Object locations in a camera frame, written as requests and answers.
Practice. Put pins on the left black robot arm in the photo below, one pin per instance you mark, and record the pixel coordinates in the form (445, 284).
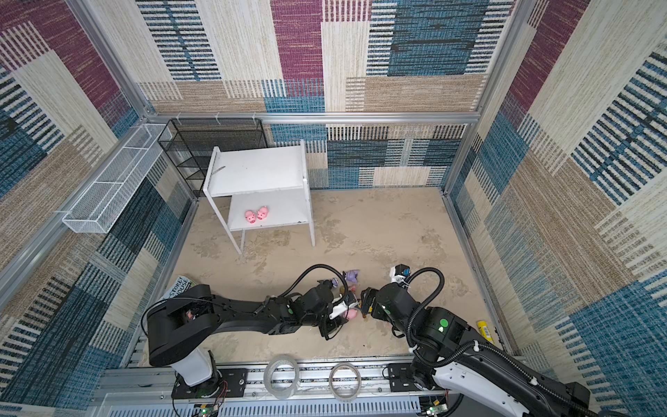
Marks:
(177, 326)

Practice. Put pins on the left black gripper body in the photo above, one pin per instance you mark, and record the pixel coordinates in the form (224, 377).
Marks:
(328, 326)

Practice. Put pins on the clear tape roll left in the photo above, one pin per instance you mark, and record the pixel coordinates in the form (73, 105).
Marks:
(281, 377)

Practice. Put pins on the white wire mesh basket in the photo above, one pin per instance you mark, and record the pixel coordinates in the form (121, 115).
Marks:
(101, 204)

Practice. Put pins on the white two-tier shelf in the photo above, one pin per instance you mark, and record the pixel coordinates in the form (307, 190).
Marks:
(243, 180)

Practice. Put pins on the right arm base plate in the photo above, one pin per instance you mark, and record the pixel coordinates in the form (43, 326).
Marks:
(405, 377)

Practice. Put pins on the clear tape roll right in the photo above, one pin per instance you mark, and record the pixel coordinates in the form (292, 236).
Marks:
(345, 382)

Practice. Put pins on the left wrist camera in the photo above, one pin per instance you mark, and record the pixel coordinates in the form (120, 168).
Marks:
(343, 305)

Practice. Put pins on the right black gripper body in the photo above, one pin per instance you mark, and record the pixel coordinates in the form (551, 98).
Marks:
(379, 313)

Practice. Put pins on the black wire mesh rack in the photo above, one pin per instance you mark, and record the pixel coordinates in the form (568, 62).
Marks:
(189, 143)

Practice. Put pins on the purple figure toy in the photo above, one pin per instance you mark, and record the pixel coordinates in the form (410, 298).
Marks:
(352, 276)

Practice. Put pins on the yellow glue tube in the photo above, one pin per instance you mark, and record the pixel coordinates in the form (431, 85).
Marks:
(484, 330)

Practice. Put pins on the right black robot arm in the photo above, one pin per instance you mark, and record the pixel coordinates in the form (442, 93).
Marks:
(450, 354)

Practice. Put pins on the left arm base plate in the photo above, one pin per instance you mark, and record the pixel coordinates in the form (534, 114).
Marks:
(225, 383)

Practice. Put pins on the clear tape roll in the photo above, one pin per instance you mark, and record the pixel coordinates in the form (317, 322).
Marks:
(345, 382)
(281, 377)

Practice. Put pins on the pink pig toy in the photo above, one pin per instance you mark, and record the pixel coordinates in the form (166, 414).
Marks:
(250, 216)
(350, 314)
(262, 213)

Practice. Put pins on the colourful children's book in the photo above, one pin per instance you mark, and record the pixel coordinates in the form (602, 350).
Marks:
(181, 284)

